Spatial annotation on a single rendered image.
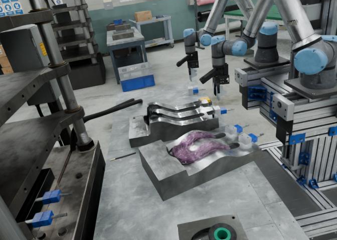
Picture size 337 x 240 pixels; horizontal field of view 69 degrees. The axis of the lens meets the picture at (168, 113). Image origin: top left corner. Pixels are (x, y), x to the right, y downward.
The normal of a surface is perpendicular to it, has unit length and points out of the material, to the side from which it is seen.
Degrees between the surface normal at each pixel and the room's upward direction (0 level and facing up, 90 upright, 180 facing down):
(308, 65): 97
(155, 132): 90
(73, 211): 0
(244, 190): 0
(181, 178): 90
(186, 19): 90
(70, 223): 0
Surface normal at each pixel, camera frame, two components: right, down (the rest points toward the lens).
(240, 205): -0.14, -0.88
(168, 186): 0.41, 0.36
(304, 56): -0.62, 0.52
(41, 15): 0.77, 0.19
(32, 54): 0.12, 0.44
